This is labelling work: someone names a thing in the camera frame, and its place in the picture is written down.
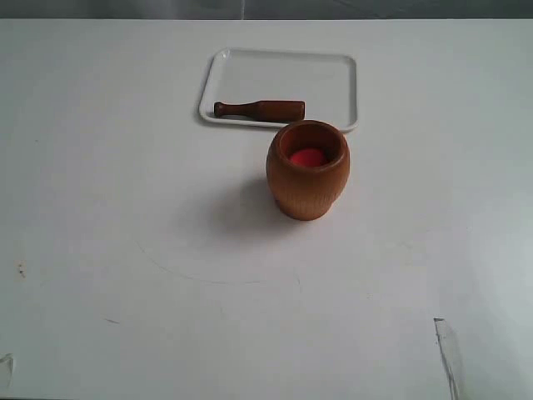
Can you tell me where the wooden pestle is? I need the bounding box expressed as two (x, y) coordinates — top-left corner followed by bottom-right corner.
(213, 100), (306, 123)

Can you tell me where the red ball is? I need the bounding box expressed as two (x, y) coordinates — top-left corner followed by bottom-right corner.
(289, 147), (328, 168)

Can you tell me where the white rectangular tray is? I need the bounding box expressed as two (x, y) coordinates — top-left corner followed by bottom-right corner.
(198, 47), (358, 133)

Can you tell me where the brown wooden mortar cup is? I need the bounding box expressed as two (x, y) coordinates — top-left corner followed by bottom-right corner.
(266, 120), (351, 221)

